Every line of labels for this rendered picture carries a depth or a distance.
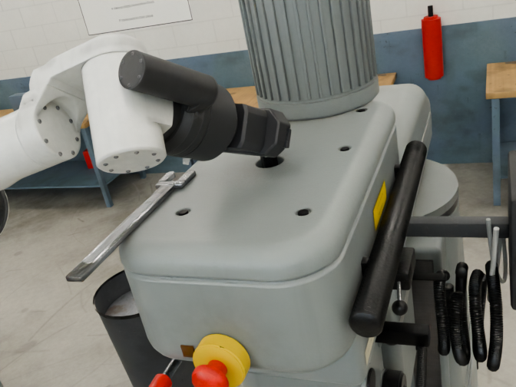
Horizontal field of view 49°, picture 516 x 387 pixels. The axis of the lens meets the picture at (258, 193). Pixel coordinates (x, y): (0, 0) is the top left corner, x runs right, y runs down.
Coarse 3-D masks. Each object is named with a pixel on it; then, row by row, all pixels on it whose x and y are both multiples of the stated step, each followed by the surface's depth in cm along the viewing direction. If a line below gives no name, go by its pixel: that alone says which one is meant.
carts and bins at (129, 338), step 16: (112, 288) 310; (128, 288) 316; (96, 304) 293; (112, 304) 307; (128, 304) 304; (112, 320) 278; (128, 320) 275; (112, 336) 287; (128, 336) 280; (144, 336) 280; (128, 352) 287; (144, 352) 285; (128, 368) 296; (144, 368) 290; (160, 368) 291; (192, 368) 305; (144, 384) 297; (176, 384) 299; (192, 384) 307
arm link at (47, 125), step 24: (72, 48) 54; (96, 48) 52; (120, 48) 52; (144, 48) 55; (48, 72) 54; (72, 72) 54; (24, 96) 55; (48, 96) 55; (72, 96) 57; (24, 120) 55; (48, 120) 56; (72, 120) 59; (24, 144) 55; (48, 144) 55; (72, 144) 58
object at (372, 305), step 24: (408, 144) 93; (408, 168) 84; (408, 192) 78; (384, 216) 74; (408, 216) 74; (384, 240) 67; (384, 264) 63; (360, 288) 61; (384, 288) 60; (360, 312) 56; (384, 312) 58
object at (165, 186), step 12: (168, 180) 74; (180, 180) 72; (156, 192) 70; (168, 192) 70; (144, 204) 67; (156, 204) 67; (132, 216) 65; (144, 216) 65; (120, 228) 63; (132, 228) 63; (108, 240) 61; (120, 240) 61; (96, 252) 59; (108, 252) 59; (84, 264) 57; (96, 264) 57; (72, 276) 55; (84, 276) 55
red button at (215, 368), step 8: (216, 360) 59; (200, 368) 57; (208, 368) 57; (216, 368) 57; (224, 368) 59; (192, 376) 58; (200, 376) 57; (208, 376) 57; (216, 376) 57; (224, 376) 57; (200, 384) 57; (208, 384) 57; (216, 384) 57; (224, 384) 57
